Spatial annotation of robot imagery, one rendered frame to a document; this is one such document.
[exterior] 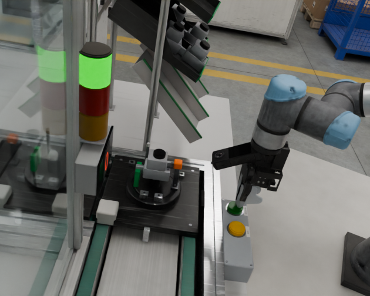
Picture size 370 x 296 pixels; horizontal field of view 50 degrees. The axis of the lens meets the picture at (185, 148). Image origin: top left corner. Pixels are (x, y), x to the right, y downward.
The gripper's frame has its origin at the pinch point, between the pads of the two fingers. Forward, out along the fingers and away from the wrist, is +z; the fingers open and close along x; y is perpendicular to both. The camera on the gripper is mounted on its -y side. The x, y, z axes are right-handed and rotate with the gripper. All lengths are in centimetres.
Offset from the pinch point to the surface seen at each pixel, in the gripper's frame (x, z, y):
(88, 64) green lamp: -20, -42, -34
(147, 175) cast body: -0.8, -5.2, -23.4
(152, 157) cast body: 0.1, -10.1, -22.9
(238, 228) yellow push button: -7.6, 1.2, 0.3
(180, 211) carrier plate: -4.7, 1.4, -14.1
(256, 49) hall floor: 363, 98, 70
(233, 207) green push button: -0.5, 1.3, -0.6
